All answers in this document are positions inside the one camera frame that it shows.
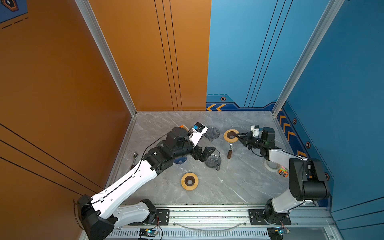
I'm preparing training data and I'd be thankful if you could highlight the left green circuit board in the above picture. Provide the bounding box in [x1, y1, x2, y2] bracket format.
[138, 228, 159, 240]

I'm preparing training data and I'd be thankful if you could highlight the aluminium left corner post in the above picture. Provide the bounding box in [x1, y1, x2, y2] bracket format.
[75, 0, 137, 117]

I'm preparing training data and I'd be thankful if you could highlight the wooden ring near front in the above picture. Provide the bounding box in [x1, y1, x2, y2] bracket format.
[180, 172, 199, 191]

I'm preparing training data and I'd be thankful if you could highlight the aluminium right corner post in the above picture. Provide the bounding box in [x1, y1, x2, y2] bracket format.
[272, 0, 345, 117]

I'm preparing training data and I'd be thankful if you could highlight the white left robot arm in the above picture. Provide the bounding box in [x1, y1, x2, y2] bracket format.
[75, 123, 215, 240]

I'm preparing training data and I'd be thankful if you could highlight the pink handled tool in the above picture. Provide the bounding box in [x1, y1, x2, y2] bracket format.
[279, 166, 289, 178]

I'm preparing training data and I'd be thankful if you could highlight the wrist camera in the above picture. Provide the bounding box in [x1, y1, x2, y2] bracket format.
[251, 125, 263, 138]
[189, 122, 208, 147]

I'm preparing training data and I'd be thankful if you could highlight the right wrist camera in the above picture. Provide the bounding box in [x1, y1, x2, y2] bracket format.
[251, 125, 263, 138]

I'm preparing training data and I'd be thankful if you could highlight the aluminium corner post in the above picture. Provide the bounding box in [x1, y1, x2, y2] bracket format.
[272, 0, 345, 117]
[75, 0, 137, 117]

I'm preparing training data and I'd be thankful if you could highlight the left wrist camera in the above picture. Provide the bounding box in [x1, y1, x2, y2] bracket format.
[189, 122, 208, 147]

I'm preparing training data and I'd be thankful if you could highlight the brown small bottle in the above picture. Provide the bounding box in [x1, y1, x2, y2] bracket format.
[227, 143, 234, 159]

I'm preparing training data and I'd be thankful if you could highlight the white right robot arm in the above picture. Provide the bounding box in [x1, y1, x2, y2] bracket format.
[236, 126, 331, 225]

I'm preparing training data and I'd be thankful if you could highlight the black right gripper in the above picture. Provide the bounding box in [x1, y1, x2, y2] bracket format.
[235, 132, 266, 151]

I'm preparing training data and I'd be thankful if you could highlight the wooden ring dripper holder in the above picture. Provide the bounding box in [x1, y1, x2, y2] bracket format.
[223, 129, 240, 143]

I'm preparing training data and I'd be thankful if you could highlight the right green circuit board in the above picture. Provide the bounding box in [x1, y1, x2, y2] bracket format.
[267, 228, 291, 240]

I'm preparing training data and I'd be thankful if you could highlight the clear tape roll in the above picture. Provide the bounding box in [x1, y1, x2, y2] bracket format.
[264, 160, 281, 173]

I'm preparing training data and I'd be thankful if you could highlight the silver wrench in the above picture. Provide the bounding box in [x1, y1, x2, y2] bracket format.
[131, 152, 138, 170]

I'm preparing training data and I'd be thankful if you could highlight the blue ribbed dripper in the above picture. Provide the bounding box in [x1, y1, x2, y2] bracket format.
[174, 156, 188, 165]

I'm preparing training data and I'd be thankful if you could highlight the green circuit board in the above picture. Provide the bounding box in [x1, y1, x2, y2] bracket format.
[138, 228, 159, 240]
[267, 228, 291, 240]

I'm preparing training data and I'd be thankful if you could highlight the grey ribbed glass dripper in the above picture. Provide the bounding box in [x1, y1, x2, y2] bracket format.
[204, 127, 221, 142]

